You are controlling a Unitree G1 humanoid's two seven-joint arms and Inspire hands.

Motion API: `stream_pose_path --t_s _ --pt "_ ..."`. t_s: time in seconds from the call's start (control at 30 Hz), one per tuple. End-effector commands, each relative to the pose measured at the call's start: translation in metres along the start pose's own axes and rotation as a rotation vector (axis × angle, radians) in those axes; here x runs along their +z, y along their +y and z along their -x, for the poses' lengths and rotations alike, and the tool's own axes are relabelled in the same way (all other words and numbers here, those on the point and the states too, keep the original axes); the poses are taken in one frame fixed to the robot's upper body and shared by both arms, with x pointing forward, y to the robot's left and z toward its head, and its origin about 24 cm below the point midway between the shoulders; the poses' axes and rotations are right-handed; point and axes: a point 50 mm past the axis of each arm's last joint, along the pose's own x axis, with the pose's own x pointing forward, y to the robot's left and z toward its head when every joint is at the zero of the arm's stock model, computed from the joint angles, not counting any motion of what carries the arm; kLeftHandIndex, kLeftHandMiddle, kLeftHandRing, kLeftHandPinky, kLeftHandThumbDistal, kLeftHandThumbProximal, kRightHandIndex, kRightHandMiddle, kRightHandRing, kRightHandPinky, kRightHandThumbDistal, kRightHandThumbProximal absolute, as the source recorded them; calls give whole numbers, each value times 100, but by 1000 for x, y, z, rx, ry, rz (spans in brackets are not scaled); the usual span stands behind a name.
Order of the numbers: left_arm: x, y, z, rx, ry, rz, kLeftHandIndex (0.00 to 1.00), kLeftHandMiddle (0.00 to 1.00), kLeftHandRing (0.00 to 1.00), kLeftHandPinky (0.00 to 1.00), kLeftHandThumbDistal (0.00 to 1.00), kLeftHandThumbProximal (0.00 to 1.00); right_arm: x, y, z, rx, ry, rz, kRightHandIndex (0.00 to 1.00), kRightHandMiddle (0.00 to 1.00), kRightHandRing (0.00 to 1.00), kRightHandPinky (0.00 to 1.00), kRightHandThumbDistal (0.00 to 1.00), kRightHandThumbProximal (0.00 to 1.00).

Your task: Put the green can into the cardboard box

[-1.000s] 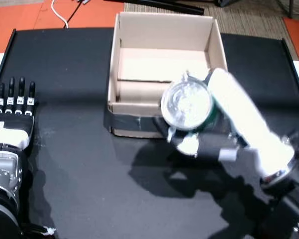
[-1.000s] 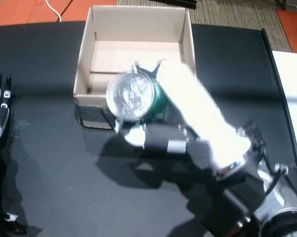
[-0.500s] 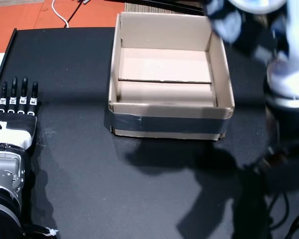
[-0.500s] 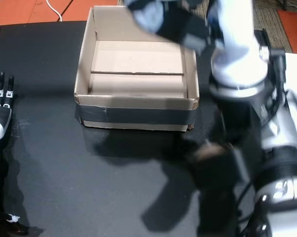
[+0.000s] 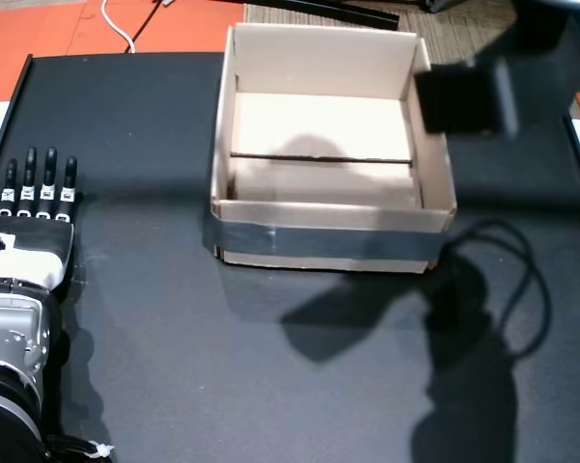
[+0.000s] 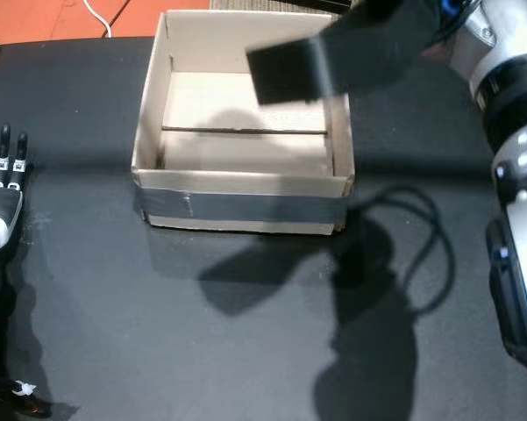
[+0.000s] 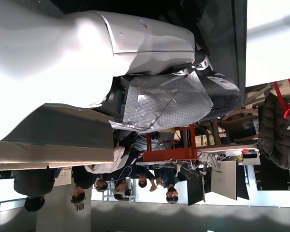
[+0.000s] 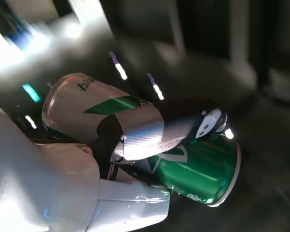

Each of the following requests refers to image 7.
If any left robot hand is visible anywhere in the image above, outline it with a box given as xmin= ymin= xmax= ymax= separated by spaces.
xmin=102 ymin=11 xmax=241 ymax=134

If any brown cardboard paper box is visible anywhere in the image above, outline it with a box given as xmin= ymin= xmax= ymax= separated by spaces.
xmin=0 ymin=106 xmax=115 ymax=171

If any red metal shelf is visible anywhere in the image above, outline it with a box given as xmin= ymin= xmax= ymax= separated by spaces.
xmin=143 ymin=124 xmax=198 ymax=162

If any white desk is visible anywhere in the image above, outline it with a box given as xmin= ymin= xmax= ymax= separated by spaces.
xmin=136 ymin=144 xmax=261 ymax=167

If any person with dark hair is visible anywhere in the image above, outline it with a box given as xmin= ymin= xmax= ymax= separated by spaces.
xmin=137 ymin=169 xmax=158 ymax=193

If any person with glasses blue shirt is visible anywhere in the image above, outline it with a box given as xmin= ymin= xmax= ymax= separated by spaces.
xmin=156 ymin=168 xmax=180 ymax=205

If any person in white jacket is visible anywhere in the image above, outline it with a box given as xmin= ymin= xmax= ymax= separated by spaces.
xmin=83 ymin=145 xmax=129 ymax=174

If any black monitor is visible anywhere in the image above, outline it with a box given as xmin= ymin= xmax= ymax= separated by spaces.
xmin=186 ymin=169 xmax=206 ymax=206

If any white backed monitor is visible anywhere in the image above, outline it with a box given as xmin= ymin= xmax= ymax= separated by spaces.
xmin=211 ymin=160 xmax=238 ymax=201

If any black jacket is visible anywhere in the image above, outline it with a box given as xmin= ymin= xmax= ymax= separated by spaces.
xmin=257 ymin=92 xmax=290 ymax=169

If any person in dark sweater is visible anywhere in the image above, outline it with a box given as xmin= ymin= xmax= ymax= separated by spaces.
xmin=70 ymin=166 xmax=97 ymax=204

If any black flat panel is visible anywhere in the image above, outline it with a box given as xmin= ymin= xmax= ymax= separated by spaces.
xmin=256 ymin=166 xmax=290 ymax=192

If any person in black coat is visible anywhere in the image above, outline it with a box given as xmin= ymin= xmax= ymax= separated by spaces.
xmin=13 ymin=169 xmax=56 ymax=213

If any person holding white cable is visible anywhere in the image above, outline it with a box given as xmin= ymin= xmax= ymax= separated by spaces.
xmin=112 ymin=169 xmax=134 ymax=202

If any red chair frame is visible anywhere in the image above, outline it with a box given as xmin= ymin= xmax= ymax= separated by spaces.
xmin=272 ymin=77 xmax=290 ymax=119

